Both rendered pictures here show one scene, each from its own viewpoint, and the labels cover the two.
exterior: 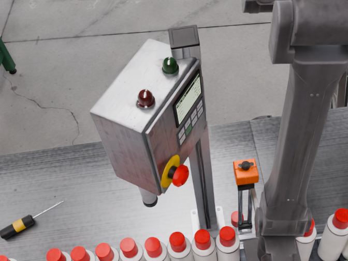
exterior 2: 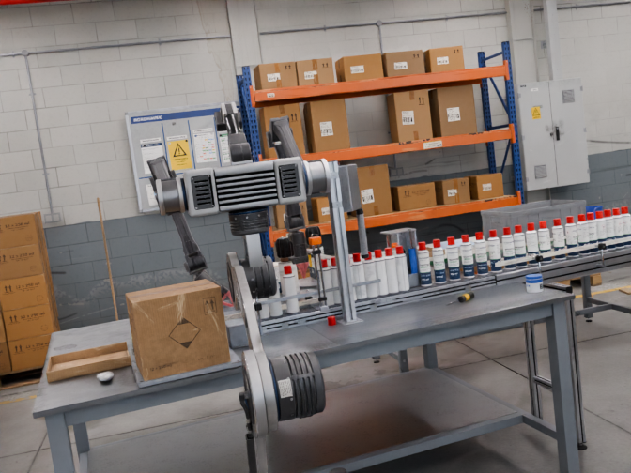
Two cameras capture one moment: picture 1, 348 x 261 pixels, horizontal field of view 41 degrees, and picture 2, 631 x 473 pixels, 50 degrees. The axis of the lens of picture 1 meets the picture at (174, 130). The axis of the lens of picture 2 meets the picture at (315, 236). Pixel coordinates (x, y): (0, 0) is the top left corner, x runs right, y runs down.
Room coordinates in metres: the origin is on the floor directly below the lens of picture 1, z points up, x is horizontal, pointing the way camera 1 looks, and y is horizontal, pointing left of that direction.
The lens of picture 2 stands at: (3.07, -1.17, 1.49)
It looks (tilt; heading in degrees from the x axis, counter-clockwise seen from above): 6 degrees down; 158
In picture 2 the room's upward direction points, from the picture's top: 7 degrees counter-clockwise
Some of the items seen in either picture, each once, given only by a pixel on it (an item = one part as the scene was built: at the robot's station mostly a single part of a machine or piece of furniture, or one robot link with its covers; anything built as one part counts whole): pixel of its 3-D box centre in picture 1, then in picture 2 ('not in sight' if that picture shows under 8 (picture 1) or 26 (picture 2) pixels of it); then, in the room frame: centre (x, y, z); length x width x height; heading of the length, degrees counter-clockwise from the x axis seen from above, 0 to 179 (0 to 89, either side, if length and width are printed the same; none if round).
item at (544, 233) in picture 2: not in sight; (545, 241); (0.47, 1.07, 0.98); 0.05 x 0.05 x 0.20
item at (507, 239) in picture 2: not in sight; (508, 248); (0.45, 0.86, 0.98); 0.05 x 0.05 x 0.20
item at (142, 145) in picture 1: (156, 119); (343, 188); (0.49, 0.03, 1.38); 0.17 x 0.10 x 0.19; 141
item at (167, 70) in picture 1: (169, 64); not in sight; (0.50, -0.01, 1.49); 0.03 x 0.03 x 0.02
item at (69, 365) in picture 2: not in sight; (89, 360); (0.33, -1.07, 0.85); 0.30 x 0.26 x 0.04; 86
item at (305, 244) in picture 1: (301, 242); (290, 289); (0.38, -0.23, 0.98); 0.05 x 0.05 x 0.20
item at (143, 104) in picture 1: (145, 97); not in sight; (0.44, 0.03, 1.49); 0.03 x 0.03 x 0.02
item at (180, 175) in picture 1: (178, 174); not in sight; (0.41, 0.01, 1.33); 0.04 x 0.03 x 0.04; 141
